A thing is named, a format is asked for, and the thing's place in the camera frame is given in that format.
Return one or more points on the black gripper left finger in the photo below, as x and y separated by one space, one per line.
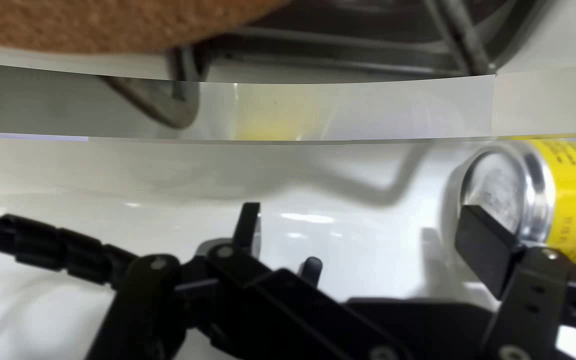
234 306

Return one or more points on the white gas stove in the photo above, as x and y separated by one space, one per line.
168 172

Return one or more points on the black cast iron burner grate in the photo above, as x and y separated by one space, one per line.
175 106

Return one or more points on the yellow and blue can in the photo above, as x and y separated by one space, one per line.
575 192

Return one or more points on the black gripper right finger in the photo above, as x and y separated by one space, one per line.
494 253

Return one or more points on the round brown cork trivet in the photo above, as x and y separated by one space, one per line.
100 23

